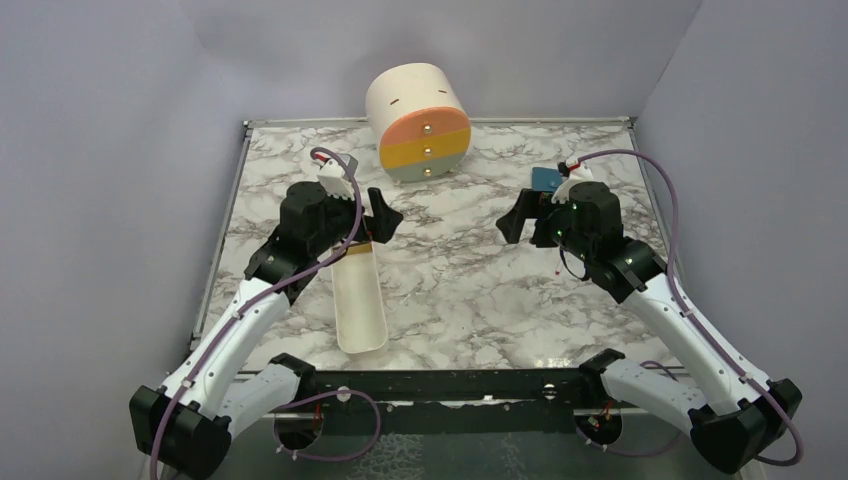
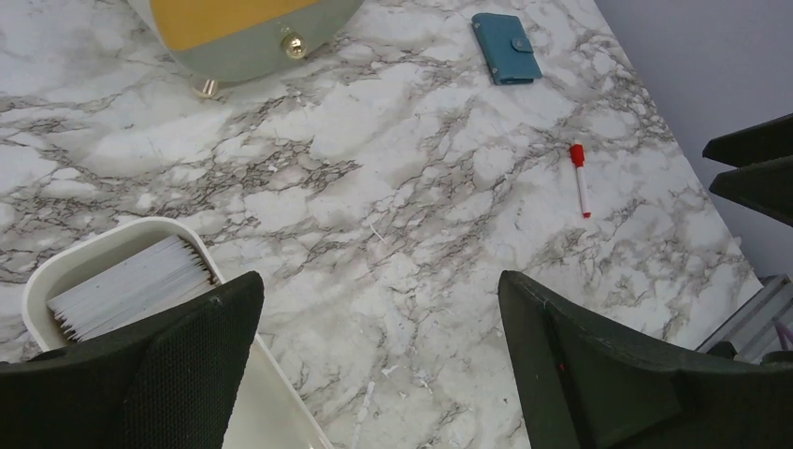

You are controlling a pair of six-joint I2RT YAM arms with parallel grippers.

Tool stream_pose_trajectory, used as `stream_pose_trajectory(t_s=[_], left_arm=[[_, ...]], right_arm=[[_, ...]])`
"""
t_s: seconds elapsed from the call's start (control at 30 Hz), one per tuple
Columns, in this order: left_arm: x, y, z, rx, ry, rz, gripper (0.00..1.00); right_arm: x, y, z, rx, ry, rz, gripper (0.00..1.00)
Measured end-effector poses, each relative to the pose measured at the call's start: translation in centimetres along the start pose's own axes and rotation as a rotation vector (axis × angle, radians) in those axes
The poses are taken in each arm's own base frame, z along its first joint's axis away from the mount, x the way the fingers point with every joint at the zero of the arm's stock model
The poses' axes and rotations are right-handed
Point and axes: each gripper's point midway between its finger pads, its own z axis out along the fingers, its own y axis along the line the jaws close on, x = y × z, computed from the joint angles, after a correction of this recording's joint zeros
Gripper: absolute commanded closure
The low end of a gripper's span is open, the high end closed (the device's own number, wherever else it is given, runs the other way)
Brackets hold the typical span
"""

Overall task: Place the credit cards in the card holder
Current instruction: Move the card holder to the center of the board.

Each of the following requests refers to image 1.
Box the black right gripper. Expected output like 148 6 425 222
498 187 595 261

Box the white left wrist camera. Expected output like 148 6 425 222
317 154 358 200

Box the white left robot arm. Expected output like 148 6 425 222
129 181 403 479

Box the blue leather card holder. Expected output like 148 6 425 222
531 167 564 193

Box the long white card tray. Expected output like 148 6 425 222
331 242 388 357

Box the round three-drawer mini cabinet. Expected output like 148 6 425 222
365 63 471 183

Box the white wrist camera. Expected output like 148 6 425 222
551 160 594 204
317 154 358 200

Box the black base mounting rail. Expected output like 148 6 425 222
275 368 612 436

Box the gold credit card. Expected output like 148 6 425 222
346 242 373 255

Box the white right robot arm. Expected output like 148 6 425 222
496 181 802 474

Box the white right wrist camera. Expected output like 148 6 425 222
551 160 594 204

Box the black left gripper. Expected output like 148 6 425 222
310 183 403 256

